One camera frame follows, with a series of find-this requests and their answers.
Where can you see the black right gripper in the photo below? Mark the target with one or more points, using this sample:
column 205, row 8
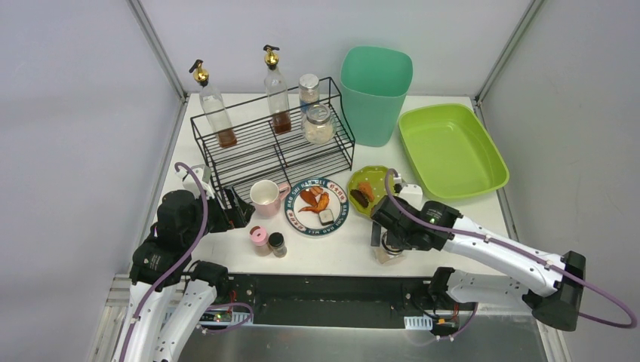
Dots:
column 382, row 235

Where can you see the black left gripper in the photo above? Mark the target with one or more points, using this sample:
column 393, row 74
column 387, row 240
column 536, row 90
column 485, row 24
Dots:
column 232, row 210

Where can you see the glass jar chrome rim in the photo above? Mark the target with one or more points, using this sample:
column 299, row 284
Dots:
column 385, row 255
column 318, row 124

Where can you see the pink lid spice jar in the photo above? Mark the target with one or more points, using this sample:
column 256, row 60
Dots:
column 260, row 238

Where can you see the green dotted small plate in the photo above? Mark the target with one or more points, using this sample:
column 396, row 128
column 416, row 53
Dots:
column 375, row 175

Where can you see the black lid spice jar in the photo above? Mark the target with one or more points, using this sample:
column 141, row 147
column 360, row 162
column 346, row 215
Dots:
column 276, row 243

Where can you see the glass bottle brown contents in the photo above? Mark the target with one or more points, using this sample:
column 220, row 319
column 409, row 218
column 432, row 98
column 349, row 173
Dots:
column 213, row 106

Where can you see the teal rimmed white plate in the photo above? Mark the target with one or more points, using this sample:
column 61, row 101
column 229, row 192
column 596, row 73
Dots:
column 308, row 223

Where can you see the black wire rack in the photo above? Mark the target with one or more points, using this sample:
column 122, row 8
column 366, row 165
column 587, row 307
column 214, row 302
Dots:
column 261, row 153

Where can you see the glass bottle gold spout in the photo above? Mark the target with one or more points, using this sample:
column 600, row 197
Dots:
column 276, row 91

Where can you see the teal plastic bin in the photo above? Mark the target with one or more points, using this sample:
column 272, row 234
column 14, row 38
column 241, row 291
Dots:
column 375, row 82

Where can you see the silver lid blue shaker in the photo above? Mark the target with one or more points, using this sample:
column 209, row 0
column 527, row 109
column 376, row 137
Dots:
column 308, row 91

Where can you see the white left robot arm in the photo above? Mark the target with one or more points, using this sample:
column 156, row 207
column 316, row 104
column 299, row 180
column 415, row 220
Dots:
column 149, row 333

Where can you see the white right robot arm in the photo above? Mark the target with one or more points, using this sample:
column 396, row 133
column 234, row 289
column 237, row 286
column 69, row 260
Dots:
column 544, row 282

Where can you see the pink white mug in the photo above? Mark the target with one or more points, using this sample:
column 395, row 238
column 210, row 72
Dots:
column 267, row 196

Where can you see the dark sea cucumber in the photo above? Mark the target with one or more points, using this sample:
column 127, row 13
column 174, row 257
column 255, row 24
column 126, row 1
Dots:
column 359, row 197

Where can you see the orange fried cutlet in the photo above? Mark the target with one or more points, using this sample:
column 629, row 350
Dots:
column 366, row 189

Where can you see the white sushi roll piece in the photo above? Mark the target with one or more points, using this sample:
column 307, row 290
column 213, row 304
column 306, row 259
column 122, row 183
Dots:
column 326, row 217

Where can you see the orange chicken wing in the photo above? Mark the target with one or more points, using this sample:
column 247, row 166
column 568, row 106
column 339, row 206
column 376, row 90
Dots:
column 321, row 204

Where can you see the brown sausage piece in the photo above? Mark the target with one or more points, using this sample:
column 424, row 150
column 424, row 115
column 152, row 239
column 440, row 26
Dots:
column 308, row 197

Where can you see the lime green plastic tub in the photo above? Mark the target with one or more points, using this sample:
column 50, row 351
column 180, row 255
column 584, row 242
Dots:
column 451, row 153

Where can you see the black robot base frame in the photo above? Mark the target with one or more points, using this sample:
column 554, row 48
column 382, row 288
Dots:
column 334, row 301

